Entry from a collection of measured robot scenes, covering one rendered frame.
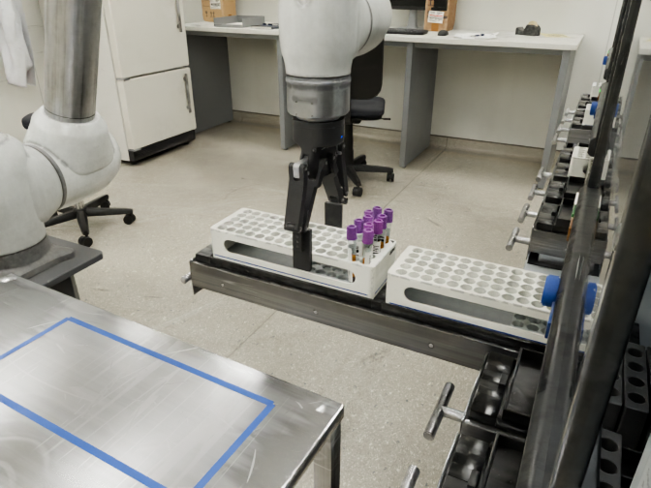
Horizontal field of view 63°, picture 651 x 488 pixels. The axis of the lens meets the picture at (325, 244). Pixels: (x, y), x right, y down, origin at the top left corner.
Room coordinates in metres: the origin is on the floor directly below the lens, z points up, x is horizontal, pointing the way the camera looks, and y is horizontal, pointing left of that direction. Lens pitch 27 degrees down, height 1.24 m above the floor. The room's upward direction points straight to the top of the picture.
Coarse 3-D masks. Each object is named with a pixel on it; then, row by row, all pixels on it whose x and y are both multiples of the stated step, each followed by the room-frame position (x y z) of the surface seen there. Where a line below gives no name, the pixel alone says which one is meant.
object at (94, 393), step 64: (0, 320) 0.60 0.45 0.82; (64, 320) 0.60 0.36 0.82; (128, 320) 0.60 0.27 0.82; (0, 384) 0.47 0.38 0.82; (64, 384) 0.47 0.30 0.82; (128, 384) 0.47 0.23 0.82; (192, 384) 0.47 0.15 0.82; (256, 384) 0.47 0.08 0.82; (0, 448) 0.38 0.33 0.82; (64, 448) 0.38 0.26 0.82; (128, 448) 0.38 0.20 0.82; (192, 448) 0.38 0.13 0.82; (256, 448) 0.38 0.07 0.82; (320, 448) 0.39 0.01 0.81
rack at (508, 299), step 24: (408, 264) 0.68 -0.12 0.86; (432, 264) 0.68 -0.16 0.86; (456, 264) 0.67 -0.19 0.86; (480, 264) 0.68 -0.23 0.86; (408, 288) 0.70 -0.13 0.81; (432, 288) 0.62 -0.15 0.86; (456, 288) 0.61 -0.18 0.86; (480, 288) 0.61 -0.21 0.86; (504, 288) 0.61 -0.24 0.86; (528, 288) 0.62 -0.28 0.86; (432, 312) 0.62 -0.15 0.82; (456, 312) 0.64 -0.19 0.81; (480, 312) 0.64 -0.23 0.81; (504, 312) 0.64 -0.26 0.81; (528, 312) 0.56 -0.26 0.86; (528, 336) 0.56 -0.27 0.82
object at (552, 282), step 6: (546, 276) 0.42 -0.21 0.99; (552, 276) 0.42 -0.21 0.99; (558, 276) 0.42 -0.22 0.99; (546, 282) 0.42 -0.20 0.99; (552, 282) 0.41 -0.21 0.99; (558, 282) 0.41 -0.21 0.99; (546, 288) 0.41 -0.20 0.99; (552, 288) 0.41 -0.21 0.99; (558, 288) 0.41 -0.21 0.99; (546, 294) 0.41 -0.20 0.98; (552, 294) 0.41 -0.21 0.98; (546, 300) 0.41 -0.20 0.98; (552, 300) 0.40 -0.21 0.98
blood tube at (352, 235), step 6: (348, 228) 0.68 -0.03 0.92; (354, 228) 0.68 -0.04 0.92; (348, 234) 0.68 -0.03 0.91; (354, 234) 0.68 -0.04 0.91; (348, 240) 0.68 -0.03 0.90; (354, 240) 0.68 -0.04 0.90; (348, 246) 0.68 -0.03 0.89; (354, 246) 0.68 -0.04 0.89; (348, 252) 0.68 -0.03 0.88; (354, 252) 0.68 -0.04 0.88; (348, 258) 0.68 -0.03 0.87; (354, 258) 0.68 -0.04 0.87; (348, 270) 0.69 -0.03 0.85; (354, 276) 0.68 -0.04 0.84
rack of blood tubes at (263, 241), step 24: (240, 216) 0.85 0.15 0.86; (264, 216) 0.85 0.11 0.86; (216, 240) 0.79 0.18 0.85; (240, 240) 0.76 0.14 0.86; (264, 240) 0.75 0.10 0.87; (288, 240) 0.75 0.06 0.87; (312, 240) 0.75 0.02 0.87; (336, 240) 0.75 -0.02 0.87; (264, 264) 0.74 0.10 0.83; (288, 264) 0.77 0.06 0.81; (312, 264) 0.74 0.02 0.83; (336, 264) 0.68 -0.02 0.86; (360, 264) 0.67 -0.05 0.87; (384, 264) 0.70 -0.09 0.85; (336, 288) 0.68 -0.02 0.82; (360, 288) 0.67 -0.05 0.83
